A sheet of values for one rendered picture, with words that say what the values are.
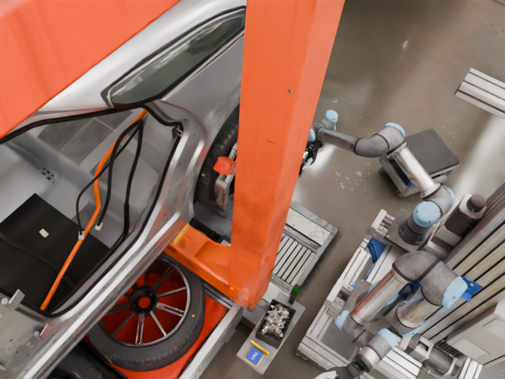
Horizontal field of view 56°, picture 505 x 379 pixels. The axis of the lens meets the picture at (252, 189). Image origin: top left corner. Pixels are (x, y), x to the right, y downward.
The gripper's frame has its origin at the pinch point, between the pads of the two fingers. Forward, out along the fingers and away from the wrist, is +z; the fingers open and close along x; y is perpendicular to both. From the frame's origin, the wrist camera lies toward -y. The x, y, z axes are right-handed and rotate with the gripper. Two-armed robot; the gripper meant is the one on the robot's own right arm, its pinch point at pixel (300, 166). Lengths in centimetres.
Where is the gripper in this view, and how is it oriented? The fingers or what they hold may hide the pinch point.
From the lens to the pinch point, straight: 267.9
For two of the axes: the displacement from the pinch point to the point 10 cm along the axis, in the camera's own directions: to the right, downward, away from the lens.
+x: 8.3, 5.0, -2.6
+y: 0.6, -5.3, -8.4
